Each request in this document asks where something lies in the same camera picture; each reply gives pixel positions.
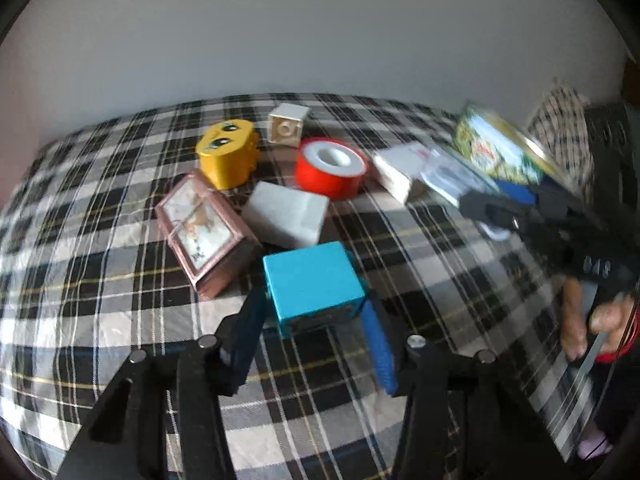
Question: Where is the round tin with green print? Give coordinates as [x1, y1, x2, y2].
[453, 103, 557, 187]

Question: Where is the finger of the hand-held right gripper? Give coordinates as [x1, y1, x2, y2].
[458, 192, 532, 234]
[499, 179, 602, 228]

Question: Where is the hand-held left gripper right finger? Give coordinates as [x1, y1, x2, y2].
[360, 301, 572, 480]

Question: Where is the white foam block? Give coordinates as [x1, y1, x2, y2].
[241, 181, 331, 251]

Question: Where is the black white plaid bedsheet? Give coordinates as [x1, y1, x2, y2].
[0, 92, 603, 480]

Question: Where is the pink picture box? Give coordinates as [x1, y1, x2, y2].
[155, 172, 263, 299]

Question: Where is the red tape roll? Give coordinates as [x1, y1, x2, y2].
[294, 137, 370, 201]

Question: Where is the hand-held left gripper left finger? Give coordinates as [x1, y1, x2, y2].
[55, 286, 269, 480]

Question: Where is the white box with red label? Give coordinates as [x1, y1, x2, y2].
[372, 142, 437, 205]

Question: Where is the person's right hand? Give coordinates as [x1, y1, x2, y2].
[559, 278, 637, 362]

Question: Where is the yellow box with eyes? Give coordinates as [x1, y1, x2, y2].
[195, 120, 260, 191]

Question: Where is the teal box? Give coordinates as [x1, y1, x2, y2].
[262, 241, 370, 339]

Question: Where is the white toy cube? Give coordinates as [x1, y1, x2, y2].
[267, 103, 311, 147]

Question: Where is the clear plastic packet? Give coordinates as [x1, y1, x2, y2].
[419, 149, 502, 207]

